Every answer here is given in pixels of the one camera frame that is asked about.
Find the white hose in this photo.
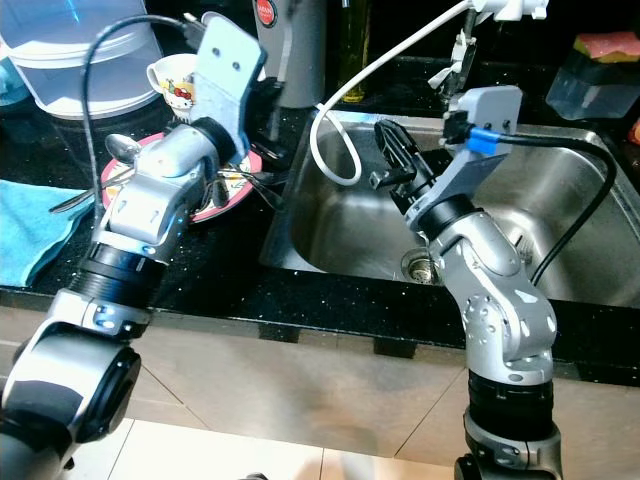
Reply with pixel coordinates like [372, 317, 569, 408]
[308, 0, 478, 189]

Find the steel faucet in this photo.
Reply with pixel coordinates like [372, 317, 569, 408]
[428, 10, 481, 101]

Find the blue towel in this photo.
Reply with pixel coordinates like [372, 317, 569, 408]
[0, 180, 83, 289]

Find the steel fork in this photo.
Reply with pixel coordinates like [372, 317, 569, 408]
[48, 183, 109, 215]

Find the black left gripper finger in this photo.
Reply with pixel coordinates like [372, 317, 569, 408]
[230, 150, 261, 209]
[255, 150, 283, 209]

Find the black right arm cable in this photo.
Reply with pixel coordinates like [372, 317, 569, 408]
[458, 125, 619, 288]

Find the white faucet filter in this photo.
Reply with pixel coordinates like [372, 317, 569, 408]
[468, 0, 551, 23]

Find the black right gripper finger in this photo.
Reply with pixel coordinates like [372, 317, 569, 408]
[373, 118, 409, 187]
[387, 118, 428, 185]

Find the beige cabinet front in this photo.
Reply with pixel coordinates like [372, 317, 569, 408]
[0, 300, 640, 471]

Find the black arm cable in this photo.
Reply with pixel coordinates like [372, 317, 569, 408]
[458, 125, 619, 288]
[84, 14, 213, 208]

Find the white cartoon mug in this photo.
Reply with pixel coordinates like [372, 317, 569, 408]
[146, 53, 203, 108]

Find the steel spoon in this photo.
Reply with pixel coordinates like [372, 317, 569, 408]
[104, 132, 151, 169]

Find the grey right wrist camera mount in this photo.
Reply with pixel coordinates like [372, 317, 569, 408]
[405, 85, 527, 233]

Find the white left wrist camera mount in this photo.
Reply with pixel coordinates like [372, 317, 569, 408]
[193, 12, 269, 153]

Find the pink plate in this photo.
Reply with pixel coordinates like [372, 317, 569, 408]
[100, 130, 263, 223]

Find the olive oil bottle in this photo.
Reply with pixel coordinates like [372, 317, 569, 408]
[335, 0, 373, 103]

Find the stainless steel sink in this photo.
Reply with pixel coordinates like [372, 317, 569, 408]
[260, 112, 640, 309]

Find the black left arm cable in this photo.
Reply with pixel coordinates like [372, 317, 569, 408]
[84, 14, 213, 208]

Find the pink yellow sponge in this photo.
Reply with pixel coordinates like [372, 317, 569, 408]
[573, 30, 640, 64]

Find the blue cup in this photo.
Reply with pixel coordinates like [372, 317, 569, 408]
[0, 55, 21, 106]

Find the grey tumbler red label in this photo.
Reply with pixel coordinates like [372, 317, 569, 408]
[253, 0, 327, 111]

